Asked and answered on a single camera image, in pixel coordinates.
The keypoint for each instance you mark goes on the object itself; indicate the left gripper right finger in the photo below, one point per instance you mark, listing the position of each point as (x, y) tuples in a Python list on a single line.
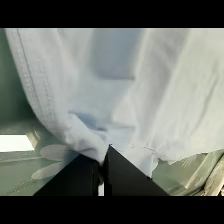
[(128, 176)]

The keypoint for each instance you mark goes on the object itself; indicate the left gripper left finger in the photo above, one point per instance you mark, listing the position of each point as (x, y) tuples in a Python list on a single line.
[(71, 178)]

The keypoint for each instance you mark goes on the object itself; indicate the light blue shirt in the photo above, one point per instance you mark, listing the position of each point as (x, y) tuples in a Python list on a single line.
[(116, 83)]

